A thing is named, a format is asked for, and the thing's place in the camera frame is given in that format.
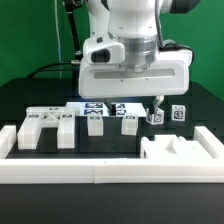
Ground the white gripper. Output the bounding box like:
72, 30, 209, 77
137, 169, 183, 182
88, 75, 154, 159
79, 33, 193, 116

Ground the black camera stand pole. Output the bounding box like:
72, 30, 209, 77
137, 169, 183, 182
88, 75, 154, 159
63, 0, 83, 60

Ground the white chair back frame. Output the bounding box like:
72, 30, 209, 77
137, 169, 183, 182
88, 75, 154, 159
17, 106, 75, 150

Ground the white marker sheet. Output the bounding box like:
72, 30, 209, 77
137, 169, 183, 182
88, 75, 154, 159
65, 102, 146, 117

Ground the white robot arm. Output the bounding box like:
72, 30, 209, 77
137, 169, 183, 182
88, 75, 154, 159
79, 0, 201, 110

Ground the white tagged cube near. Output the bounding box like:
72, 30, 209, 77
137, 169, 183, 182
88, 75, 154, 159
146, 108, 164, 125

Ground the black cable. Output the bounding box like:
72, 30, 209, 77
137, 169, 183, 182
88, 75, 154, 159
26, 61, 83, 80

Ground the grey hose cable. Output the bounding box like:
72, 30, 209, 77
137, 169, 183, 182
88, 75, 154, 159
154, 0, 194, 58

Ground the white tagged cube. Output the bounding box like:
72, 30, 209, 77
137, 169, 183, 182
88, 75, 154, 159
171, 105, 186, 121
146, 108, 164, 125

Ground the white tagged cube far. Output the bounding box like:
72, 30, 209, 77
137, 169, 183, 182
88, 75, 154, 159
171, 105, 186, 121

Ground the white U-shaped fence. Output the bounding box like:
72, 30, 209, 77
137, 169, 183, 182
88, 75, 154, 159
0, 125, 224, 184

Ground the white chair seat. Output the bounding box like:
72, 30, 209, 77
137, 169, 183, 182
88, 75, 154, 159
140, 135, 212, 160

